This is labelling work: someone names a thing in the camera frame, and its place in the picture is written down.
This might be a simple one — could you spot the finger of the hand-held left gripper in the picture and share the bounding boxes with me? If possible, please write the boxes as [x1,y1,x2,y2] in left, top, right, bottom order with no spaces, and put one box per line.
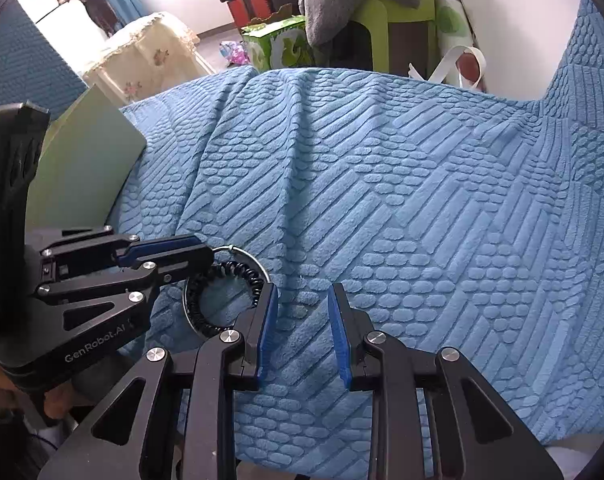
[38,249,215,307]
[40,227,205,267]

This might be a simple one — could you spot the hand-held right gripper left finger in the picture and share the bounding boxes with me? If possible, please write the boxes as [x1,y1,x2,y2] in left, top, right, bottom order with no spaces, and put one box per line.
[36,282,279,480]

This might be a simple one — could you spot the person's left hand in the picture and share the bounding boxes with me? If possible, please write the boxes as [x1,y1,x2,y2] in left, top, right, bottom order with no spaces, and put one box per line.
[44,382,80,421]

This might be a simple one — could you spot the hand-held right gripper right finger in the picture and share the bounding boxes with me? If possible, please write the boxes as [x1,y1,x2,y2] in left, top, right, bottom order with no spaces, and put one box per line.
[328,282,565,480]

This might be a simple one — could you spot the purple plastic wrapper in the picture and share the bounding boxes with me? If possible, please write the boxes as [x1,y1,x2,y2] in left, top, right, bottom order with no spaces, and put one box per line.
[218,40,256,67]

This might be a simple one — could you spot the black ring keychain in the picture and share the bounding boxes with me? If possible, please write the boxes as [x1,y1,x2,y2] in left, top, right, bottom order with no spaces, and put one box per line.
[182,244,271,335]

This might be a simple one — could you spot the pale green box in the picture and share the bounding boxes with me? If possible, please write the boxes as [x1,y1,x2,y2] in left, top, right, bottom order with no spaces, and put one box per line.
[29,84,148,242]

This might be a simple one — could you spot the red suitcase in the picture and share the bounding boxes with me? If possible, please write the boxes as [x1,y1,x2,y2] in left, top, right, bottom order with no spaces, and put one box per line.
[221,0,279,29]

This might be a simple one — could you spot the cream lace covered table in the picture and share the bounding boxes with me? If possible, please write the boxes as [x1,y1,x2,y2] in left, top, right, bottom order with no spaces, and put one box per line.
[82,11,217,107]

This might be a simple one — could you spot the black spiral hair tie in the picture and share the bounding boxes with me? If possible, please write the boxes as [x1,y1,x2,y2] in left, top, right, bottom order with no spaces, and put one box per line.
[188,259,263,339]

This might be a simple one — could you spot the green plastic stool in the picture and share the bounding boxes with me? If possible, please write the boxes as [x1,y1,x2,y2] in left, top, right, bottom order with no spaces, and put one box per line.
[349,0,439,75]

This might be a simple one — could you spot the leaf print bag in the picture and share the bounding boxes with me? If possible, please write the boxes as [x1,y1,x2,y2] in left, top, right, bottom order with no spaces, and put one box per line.
[409,0,489,94]

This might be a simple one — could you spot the light blue textured blanket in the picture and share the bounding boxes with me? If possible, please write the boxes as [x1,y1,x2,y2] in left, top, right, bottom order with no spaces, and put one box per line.
[104,0,604,467]

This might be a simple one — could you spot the green cardboard box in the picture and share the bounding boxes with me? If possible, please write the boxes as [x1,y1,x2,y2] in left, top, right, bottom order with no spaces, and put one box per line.
[241,15,313,72]

